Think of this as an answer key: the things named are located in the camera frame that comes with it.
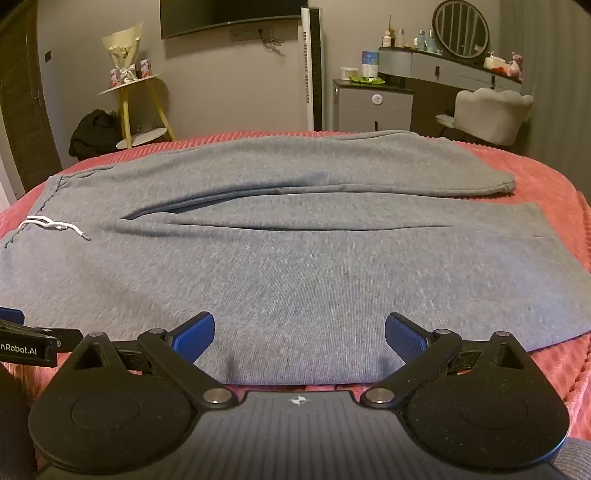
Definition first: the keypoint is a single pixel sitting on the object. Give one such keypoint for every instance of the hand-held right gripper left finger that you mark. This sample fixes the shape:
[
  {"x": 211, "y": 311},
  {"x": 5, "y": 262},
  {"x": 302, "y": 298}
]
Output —
[{"x": 196, "y": 334}]

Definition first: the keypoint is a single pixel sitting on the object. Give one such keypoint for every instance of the yellow legged side table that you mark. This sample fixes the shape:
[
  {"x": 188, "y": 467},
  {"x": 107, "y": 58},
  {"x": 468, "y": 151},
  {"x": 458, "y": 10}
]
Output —
[{"x": 124, "y": 110}]

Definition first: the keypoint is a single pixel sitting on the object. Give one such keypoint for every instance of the grey bedside cabinet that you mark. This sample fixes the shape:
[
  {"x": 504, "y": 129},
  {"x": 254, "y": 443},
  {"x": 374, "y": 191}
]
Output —
[{"x": 369, "y": 108}]

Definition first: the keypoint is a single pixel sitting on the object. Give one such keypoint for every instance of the round black framed mirror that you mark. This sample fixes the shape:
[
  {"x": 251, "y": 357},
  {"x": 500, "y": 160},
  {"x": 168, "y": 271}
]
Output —
[{"x": 461, "y": 27}]

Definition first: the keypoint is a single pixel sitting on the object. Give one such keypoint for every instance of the grey pants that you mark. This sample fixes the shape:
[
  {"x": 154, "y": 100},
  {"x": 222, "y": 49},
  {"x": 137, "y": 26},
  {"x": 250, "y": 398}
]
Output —
[{"x": 286, "y": 277}]

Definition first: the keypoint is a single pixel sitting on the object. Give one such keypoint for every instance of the grey dressing table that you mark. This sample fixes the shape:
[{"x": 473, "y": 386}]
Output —
[{"x": 429, "y": 67}]

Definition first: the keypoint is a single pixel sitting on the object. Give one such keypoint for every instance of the blue cosmetic bottle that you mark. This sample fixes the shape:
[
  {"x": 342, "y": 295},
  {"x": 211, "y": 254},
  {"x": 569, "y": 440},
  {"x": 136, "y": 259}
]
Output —
[
  {"x": 431, "y": 42},
  {"x": 420, "y": 41}
]

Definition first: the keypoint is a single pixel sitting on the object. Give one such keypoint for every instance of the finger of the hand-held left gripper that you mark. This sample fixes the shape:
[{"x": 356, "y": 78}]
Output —
[
  {"x": 55, "y": 333},
  {"x": 10, "y": 316}
]

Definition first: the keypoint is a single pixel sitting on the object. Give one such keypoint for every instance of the dark wooden door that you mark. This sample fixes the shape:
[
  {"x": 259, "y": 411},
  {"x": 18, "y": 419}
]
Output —
[{"x": 23, "y": 92}]

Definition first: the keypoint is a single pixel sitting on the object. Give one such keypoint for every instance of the cream wrapped flower bouquet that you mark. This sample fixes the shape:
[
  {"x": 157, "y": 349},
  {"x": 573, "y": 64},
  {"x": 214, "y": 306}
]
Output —
[{"x": 121, "y": 48}]

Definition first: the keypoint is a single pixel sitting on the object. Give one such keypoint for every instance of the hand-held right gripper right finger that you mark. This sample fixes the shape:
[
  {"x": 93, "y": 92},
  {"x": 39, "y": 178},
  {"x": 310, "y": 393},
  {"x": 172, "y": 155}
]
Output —
[{"x": 404, "y": 334}]

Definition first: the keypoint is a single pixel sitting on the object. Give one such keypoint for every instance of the white tower fan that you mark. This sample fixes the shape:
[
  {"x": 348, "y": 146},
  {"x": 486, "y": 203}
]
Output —
[{"x": 311, "y": 69}]

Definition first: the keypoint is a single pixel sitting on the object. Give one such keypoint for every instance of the blue and white box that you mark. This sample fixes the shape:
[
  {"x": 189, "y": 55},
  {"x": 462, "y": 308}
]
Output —
[{"x": 370, "y": 63}]

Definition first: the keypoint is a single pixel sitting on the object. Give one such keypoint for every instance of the pink gift box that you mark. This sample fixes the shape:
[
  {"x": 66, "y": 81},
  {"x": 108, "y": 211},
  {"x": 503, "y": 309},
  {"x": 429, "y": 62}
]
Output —
[
  {"x": 115, "y": 77},
  {"x": 146, "y": 68}
]

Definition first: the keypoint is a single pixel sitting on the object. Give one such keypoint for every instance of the black wall television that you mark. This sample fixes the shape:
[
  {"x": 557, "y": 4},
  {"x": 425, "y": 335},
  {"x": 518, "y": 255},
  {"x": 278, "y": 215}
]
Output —
[{"x": 221, "y": 16}]

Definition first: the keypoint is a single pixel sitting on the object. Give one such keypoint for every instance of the black bag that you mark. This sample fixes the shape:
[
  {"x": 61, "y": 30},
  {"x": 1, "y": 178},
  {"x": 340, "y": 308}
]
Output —
[{"x": 92, "y": 134}]

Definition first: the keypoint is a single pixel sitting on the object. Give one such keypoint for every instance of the white tissue box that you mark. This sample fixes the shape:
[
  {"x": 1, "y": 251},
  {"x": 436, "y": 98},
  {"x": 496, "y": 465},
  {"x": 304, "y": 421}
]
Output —
[{"x": 495, "y": 62}]

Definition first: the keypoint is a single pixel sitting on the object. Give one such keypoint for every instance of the wall power socket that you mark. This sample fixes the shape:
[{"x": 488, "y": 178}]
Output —
[{"x": 247, "y": 33}]

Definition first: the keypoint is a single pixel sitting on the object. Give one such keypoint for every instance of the green leafy item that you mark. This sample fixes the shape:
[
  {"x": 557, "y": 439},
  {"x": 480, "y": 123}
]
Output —
[{"x": 367, "y": 80}]

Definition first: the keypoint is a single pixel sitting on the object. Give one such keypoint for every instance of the small cosmetic bottle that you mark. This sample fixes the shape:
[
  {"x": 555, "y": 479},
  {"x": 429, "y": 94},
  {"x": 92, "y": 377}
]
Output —
[
  {"x": 400, "y": 39},
  {"x": 387, "y": 40}
]

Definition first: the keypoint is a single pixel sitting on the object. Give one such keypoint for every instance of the pink ribbed blanket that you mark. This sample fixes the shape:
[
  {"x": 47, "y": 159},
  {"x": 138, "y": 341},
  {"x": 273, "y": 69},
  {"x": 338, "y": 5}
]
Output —
[{"x": 545, "y": 184}]

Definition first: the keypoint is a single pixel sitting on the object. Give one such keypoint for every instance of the pink plush toy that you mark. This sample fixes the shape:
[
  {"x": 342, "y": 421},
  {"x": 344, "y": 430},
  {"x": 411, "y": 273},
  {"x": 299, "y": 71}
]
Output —
[{"x": 515, "y": 64}]

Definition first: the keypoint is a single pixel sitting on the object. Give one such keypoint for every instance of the white shell back chair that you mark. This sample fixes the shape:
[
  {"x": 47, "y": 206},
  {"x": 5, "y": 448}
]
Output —
[{"x": 494, "y": 113}]

